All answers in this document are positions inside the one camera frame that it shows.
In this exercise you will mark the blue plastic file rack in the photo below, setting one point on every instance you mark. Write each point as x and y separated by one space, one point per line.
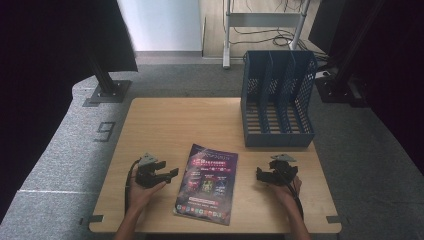
278 133

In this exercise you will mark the white metal stand frame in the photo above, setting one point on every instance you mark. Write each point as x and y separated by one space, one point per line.
260 19

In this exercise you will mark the black metal post with base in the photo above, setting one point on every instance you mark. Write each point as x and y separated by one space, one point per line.
106 87
336 88

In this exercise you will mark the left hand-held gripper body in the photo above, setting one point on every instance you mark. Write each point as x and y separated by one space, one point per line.
146 176

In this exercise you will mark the black curtain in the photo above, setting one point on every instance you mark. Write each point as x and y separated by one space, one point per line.
50 66
393 83

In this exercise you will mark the purple magazine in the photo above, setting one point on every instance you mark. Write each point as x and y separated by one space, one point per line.
206 186

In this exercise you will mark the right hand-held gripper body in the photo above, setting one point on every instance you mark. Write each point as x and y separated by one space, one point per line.
285 173

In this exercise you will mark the white panel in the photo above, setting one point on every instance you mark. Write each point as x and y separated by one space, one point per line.
160 23

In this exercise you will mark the person's left hand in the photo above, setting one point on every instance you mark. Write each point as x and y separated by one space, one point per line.
140 196

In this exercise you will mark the person's right hand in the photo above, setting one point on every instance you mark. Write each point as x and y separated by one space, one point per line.
283 195

